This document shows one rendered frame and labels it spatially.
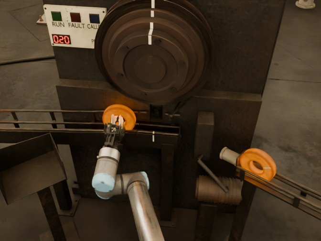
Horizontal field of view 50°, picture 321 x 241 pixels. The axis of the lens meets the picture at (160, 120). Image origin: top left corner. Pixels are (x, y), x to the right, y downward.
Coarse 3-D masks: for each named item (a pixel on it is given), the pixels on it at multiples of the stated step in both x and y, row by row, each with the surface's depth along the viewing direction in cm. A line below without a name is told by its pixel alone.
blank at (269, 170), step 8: (248, 152) 146; (256, 152) 143; (264, 152) 143; (240, 160) 151; (248, 160) 148; (256, 160) 145; (264, 160) 142; (272, 160) 142; (248, 168) 150; (256, 168) 151; (264, 168) 144; (272, 168) 141; (264, 176) 146; (272, 176) 143
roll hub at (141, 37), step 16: (144, 32) 122; (160, 32) 122; (128, 48) 124; (144, 48) 125; (160, 48) 124; (176, 48) 122; (128, 64) 130; (144, 64) 127; (160, 64) 126; (176, 64) 127; (128, 80) 134; (144, 80) 132; (160, 80) 133; (176, 80) 131; (160, 96) 137
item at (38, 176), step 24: (24, 144) 157; (48, 144) 163; (0, 168) 158; (24, 168) 160; (48, 168) 159; (24, 192) 150; (48, 192) 164; (48, 216) 174; (48, 240) 197; (72, 240) 197
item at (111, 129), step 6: (108, 126) 152; (114, 126) 152; (120, 126) 152; (108, 132) 150; (114, 132) 150; (120, 132) 156; (108, 138) 151; (114, 138) 149; (120, 138) 153; (108, 144) 149; (114, 144) 151
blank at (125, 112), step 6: (108, 108) 160; (114, 108) 158; (120, 108) 158; (126, 108) 160; (108, 114) 161; (114, 114) 161; (120, 114) 160; (126, 114) 160; (132, 114) 161; (108, 120) 164; (126, 120) 162; (132, 120) 162; (126, 126) 165; (132, 126) 164
